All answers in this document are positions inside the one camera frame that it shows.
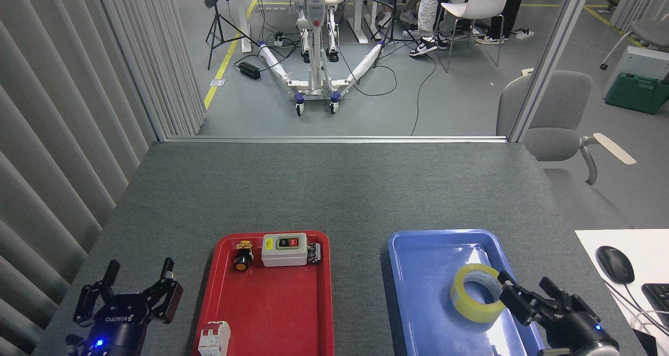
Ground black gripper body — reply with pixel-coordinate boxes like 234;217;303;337
77;306;151;356
546;303;621;356

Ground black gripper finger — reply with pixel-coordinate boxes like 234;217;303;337
138;257;184;325
539;276;589;310
73;259;121;327
496;270;550;326

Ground yellow tape roll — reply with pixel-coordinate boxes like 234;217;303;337
450;263;506;324

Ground black computer mouse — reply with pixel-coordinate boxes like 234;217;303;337
595;246;635;285

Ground white circuit breaker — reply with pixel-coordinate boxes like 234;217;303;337
198;320;231;356

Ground orange push button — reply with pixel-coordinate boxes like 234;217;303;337
234;240;255;271

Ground black keyboard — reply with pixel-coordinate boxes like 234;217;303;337
641;283;669;328

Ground white desk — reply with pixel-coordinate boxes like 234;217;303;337
575;229;669;356

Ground blue plastic tray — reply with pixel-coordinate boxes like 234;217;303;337
388;229;549;356

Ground red plastic tray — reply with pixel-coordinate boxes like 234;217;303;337
192;230;335;356

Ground grey office chair with armrest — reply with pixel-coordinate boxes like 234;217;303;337
495;70;637;185

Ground grey vertical blinds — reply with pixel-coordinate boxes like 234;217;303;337
0;0;205;356

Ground green plastic case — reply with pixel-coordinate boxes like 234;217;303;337
605;72;669;115

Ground grey white box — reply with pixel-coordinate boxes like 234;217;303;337
601;46;669;100

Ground black tripod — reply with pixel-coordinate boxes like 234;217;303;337
205;0;260;71
369;0;423;69

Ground grey chair with white legs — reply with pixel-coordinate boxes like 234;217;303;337
599;19;669;70

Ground white wheeled stand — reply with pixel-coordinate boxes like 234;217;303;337
257;0;385;116

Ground person in dark trousers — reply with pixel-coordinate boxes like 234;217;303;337
475;0;529;46

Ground white plastic chair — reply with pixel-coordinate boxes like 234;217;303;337
441;0;515;73

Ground person in pale trousers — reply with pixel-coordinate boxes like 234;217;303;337
409;0;475;58

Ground person with white shoes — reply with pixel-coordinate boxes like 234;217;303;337
376;0;420;28

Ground mouse cable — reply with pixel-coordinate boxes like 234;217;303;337
605;280;669;337

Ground white switch box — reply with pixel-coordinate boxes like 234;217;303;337
261;233;308;267

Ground long black floor cable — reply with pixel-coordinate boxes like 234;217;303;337
410;58;437;136

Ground silver table rail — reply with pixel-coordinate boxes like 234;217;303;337
165;135;507;144

